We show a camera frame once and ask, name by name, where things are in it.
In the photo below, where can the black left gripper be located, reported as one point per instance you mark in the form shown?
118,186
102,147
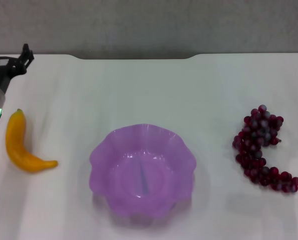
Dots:
1,72

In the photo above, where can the yellow toy banana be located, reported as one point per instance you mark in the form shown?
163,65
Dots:
15,147

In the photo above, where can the dark red grape bunch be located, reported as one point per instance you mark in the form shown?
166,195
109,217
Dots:
253,150

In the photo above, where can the purple scalloped plastic bowl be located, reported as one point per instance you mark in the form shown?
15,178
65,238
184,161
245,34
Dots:
128,175

